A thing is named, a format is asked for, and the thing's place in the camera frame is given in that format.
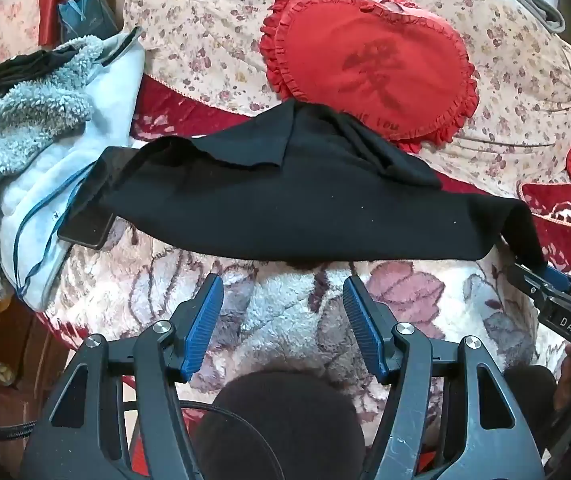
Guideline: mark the black cloth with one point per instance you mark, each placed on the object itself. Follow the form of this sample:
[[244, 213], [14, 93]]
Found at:
[[10, 75]]

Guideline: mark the grey cloth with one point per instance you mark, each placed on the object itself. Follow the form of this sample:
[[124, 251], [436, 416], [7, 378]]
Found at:
[[540, 5]]

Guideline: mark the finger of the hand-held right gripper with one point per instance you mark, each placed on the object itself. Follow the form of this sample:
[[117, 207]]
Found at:
[[558, 279], [525, 282]]

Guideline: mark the red fabric strip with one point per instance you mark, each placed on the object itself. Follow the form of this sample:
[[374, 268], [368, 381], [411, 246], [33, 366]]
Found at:
[[50, 0]]

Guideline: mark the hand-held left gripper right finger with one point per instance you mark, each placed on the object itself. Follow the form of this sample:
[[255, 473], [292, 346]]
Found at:
[[360, 325]]

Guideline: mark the black smartphone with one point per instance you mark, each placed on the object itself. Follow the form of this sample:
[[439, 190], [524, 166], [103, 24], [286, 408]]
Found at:
[[85, 225]]

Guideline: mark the red heart-shaped ruffled pillow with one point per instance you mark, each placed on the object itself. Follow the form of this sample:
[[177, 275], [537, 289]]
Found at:
[[365, 50]]

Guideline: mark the blue bag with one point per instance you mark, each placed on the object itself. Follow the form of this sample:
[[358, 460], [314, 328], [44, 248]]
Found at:
[[90, 15]]

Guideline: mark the red and white plush blanket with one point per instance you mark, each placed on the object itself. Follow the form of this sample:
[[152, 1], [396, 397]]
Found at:
[[290, 305]]

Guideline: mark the black pants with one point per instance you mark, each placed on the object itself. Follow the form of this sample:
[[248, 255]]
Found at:
[[290, 200]]

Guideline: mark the red cloth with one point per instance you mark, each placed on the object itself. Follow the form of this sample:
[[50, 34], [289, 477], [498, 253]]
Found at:
[[133, 455]]

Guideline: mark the pink floral pillow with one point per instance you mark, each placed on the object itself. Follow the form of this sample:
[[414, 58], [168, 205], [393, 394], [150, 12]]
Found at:
[[10, 20]]

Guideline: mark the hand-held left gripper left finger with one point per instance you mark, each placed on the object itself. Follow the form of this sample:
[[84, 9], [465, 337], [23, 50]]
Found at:
[[205, 325]]

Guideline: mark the floral cream quilt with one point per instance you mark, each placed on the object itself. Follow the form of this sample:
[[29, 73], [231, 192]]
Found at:
[[205, 25]]

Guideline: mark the light blue fleece jacket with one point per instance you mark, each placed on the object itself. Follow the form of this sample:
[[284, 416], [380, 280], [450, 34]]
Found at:
[[30, 125]]

